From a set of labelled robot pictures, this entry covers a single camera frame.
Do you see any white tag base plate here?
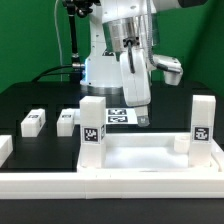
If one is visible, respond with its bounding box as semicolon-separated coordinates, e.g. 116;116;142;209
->
75;108;137;125

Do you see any white L-shaped obstacle fence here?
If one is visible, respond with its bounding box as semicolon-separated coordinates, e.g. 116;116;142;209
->
0;134;224;200

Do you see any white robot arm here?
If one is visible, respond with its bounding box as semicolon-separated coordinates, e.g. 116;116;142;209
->
81;0;208;127

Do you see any white desk tabletop tray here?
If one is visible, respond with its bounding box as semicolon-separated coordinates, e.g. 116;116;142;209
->
77;133;224;173

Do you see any black cable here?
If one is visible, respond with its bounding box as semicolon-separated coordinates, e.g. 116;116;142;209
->
31;64;76;83

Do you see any white cable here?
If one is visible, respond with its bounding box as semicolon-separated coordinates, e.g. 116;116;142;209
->
53;0;64;82

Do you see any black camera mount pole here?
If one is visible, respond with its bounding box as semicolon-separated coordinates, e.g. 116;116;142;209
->
62;0;92;84

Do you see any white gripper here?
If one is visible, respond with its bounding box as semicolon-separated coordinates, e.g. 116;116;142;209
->
120;49;151;127

